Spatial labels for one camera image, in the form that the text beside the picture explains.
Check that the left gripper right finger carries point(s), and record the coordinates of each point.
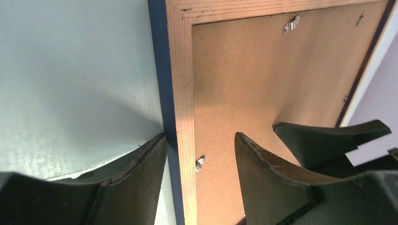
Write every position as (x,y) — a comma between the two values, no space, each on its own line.
(277,192)

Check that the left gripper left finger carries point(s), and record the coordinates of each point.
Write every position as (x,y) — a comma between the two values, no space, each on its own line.
(123,192)

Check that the brown cardboard backing board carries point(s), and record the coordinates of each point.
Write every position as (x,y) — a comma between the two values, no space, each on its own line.
(248,75)

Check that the wooden picture frame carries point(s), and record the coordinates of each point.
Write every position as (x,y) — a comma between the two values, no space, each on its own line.
(172,22)

